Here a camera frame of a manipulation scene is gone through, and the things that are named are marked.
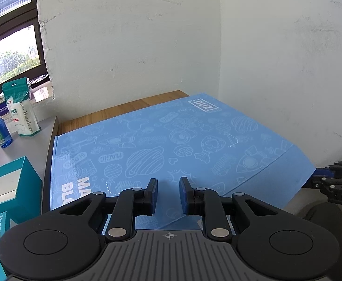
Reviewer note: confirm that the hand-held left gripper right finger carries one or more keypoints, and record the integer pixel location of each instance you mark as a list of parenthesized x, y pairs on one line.
[(184, 196)]

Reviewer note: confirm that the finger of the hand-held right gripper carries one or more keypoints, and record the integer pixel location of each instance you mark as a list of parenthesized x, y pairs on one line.
[(339, 168), (323, 183)]

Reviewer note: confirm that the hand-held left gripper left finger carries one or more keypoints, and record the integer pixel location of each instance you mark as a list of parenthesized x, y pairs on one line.
[(153, 196)]

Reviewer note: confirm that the blue printed cardboard box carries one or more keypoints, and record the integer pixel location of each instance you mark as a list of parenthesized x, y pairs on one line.
[(188, 128)]

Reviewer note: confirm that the teal box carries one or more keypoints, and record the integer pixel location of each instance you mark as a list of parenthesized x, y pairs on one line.
[(24, 193)]

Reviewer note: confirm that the green white gauze bag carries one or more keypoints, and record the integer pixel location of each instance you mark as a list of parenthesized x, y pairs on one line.
[(22, 111)]

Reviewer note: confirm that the blue plastic bottle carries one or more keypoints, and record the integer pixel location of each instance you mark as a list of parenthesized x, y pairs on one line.
[(0, 131)]

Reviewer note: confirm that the white blue carton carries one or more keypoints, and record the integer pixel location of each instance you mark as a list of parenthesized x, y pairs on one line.
[(2, 104)]

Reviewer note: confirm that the dark framed window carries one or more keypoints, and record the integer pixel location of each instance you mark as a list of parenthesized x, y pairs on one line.
[(10, 35)]

